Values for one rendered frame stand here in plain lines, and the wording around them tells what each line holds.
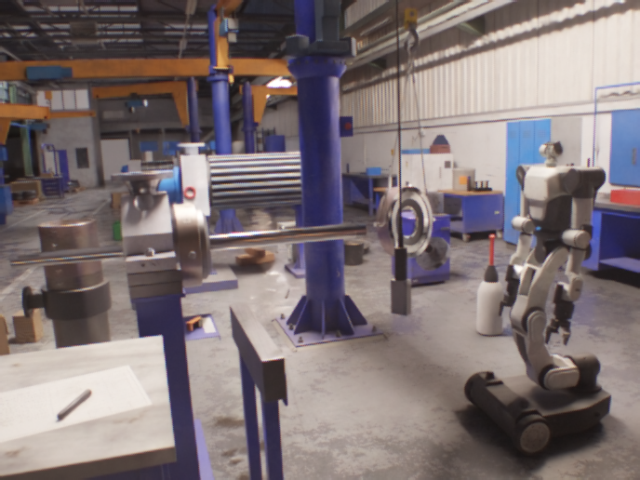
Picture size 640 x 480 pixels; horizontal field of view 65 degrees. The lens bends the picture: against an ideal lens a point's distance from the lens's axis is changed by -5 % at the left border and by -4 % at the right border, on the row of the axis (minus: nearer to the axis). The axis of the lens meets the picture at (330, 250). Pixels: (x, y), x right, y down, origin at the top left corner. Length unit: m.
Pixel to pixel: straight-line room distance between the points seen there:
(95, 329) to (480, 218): 6.06
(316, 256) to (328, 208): 0.38
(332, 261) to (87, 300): 1.80
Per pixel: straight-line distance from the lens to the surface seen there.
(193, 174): 5.79
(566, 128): 7.15
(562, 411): 2.90
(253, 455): 2.33
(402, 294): 1.83
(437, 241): 2.95
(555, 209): 2.67
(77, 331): 3.78
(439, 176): 9.18
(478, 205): 8.26
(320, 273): 4.13
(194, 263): 2.23
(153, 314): 2.09
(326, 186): 4.02
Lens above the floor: 1.49
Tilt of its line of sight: 11 degrees down
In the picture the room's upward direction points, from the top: 2 degrees counter-clockwise
